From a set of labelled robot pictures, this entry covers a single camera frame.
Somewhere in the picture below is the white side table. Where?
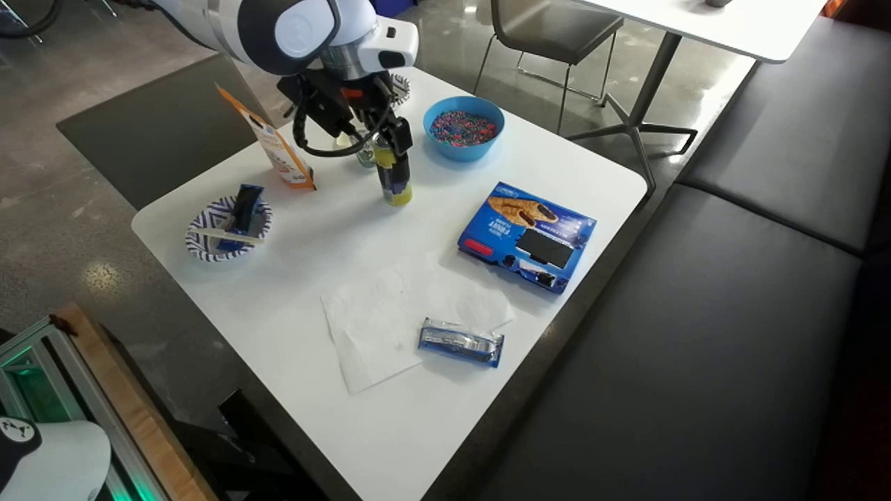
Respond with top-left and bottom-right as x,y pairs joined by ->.
564,0 -> 830,182

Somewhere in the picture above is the dark blue snack packet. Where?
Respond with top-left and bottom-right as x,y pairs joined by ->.
229,182 -> 262,234

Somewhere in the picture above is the blue patterned paper plate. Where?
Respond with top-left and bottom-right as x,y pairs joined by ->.
183,194 -> 269,263

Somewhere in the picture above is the yellow green drink can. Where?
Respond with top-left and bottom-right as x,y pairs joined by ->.
374,142 -> 411,205

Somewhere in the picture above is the grey floor mat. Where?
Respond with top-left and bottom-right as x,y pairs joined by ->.
59,56 -> 265,209

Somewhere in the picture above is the blue cookie box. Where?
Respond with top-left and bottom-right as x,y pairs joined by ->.
456,181 -> 596,295

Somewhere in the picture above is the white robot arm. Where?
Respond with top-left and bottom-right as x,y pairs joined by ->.
152,0 -> 421,166

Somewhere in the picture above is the black cushioned bench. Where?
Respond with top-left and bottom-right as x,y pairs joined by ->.
474,20 -> 891,501

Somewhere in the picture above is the wooden framed cart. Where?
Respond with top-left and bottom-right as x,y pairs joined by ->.
0,302 -> 219,501

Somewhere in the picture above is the grey metal chair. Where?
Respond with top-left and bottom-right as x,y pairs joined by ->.
488,0 -> 623,99

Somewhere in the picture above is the white black cap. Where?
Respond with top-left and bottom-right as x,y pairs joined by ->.
0,416 -> 112,501

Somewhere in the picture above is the blue bowl of candies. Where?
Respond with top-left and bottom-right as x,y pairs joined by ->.
422,95 -> 503,164

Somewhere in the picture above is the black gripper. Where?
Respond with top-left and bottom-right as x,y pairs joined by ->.
279,68 -> 411,166

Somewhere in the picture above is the blue wrapped snack bar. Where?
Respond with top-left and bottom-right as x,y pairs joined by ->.
418,316 -> 503,366

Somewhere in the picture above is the white plastic knife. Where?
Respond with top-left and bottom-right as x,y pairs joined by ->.
196,227 -> 262,245

